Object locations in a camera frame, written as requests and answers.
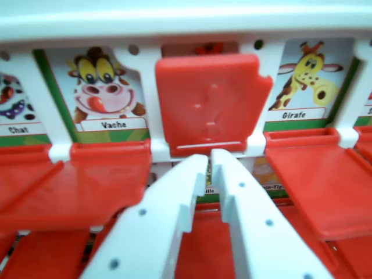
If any red flap of lion card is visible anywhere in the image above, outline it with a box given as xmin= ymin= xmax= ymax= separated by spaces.
xmin=155 ymin=53 xmax=274 ymax=158

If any red flap of cow card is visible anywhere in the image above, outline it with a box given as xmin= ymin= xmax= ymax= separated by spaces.
xmin=0 ymin=139 xmax=153 ymax=233

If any red flap of giraffe card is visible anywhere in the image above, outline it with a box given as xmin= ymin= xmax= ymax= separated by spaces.
xmin=263 ymin=127 xmax=372 ymax=242

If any cow picture card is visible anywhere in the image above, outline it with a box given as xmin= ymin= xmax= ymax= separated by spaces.
xmin=32 ymin=45 xmax=151 ymax=145

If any red flap of cat card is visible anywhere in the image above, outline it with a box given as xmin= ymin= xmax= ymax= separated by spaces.
xmin=0 ymin=144 xmax=65 ymax=212

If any giraffe picture card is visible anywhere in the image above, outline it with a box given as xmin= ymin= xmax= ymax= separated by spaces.
xmin=263 ymin=37 xmax=360 ymax=133

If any cat picture card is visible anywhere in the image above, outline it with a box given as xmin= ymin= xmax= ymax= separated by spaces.
xmin=0 ymin=69 xmax=52 ymax=146

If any red and white game board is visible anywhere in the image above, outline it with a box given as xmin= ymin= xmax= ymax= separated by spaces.
xmin=0 ymin=0 xmax=372 ymax=279

